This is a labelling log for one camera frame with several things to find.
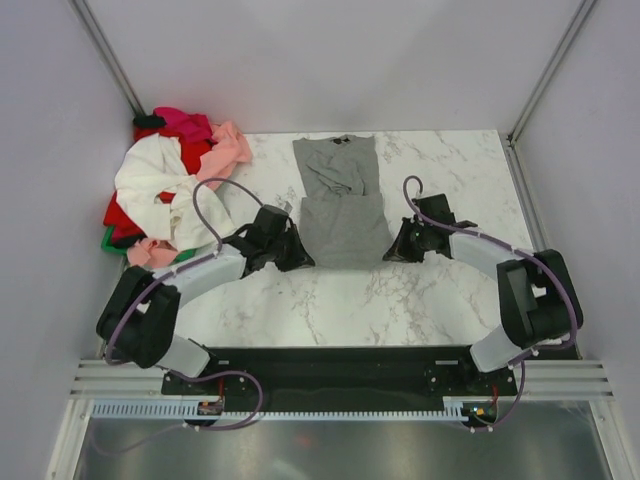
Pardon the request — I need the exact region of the grey t shirt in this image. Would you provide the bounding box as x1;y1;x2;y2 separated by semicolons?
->
292;135;393;270

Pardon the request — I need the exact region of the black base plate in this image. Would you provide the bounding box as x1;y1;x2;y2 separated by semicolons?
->
161;346;517;411

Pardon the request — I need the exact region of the left aluminium frame post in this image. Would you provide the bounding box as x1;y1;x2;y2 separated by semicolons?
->
69;0;146;116

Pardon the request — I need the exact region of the black garment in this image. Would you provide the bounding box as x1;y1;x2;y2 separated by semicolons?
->
132;114;166;129

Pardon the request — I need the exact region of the magenta t shirt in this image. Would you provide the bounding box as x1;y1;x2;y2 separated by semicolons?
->
153;107;213;143

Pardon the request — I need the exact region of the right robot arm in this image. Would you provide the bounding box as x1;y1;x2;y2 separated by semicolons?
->
384;194;584;394

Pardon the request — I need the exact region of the white slotted cable duct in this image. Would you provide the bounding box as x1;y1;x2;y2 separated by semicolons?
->
91;399;468;422

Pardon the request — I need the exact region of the right aluminium frame post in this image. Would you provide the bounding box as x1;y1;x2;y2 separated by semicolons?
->
504;0;599;149

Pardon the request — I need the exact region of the red t shirt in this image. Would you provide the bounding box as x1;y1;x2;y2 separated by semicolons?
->
103;127;213;236

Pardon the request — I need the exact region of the aluminium frame post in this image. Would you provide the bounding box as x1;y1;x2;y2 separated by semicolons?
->
69;0;146;116
504;0;599;149

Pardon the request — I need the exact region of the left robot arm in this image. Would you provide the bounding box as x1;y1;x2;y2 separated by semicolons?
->
96;205;315;393

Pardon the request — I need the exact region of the green t shirt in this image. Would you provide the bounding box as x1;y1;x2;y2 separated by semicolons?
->
101;226;196;263

